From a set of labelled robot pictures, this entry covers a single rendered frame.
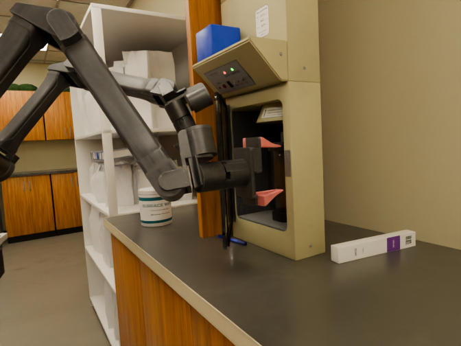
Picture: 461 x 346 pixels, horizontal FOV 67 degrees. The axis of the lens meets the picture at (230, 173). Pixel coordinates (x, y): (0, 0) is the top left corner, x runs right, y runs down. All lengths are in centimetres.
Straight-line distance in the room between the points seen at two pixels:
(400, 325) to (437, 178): 58
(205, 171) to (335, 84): 85
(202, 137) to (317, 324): 39
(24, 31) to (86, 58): 13
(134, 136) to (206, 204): 58
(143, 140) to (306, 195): 48
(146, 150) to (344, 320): 47
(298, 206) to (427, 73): 55
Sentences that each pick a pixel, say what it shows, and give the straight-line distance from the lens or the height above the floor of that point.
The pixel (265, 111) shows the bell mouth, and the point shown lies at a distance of 103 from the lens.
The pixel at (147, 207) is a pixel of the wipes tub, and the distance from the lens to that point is 144.
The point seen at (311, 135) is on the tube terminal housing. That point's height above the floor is 127.
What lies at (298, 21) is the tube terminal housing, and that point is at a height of 156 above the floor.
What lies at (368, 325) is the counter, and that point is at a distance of 69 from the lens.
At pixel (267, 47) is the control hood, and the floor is 149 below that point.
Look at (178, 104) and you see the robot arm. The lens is 95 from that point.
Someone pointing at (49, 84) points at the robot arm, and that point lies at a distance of 130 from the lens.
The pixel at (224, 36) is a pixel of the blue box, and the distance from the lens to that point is 108.
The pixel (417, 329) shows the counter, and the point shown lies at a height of 94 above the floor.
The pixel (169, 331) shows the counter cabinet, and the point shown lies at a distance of 115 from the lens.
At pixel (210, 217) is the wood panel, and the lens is 121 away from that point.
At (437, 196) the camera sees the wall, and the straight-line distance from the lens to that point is 118.
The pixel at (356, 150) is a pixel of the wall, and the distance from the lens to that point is 132.
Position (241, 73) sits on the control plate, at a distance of 98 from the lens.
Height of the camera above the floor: 127
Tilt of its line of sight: 5 degrees down
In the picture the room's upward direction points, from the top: 3 degrees counter-clockwise
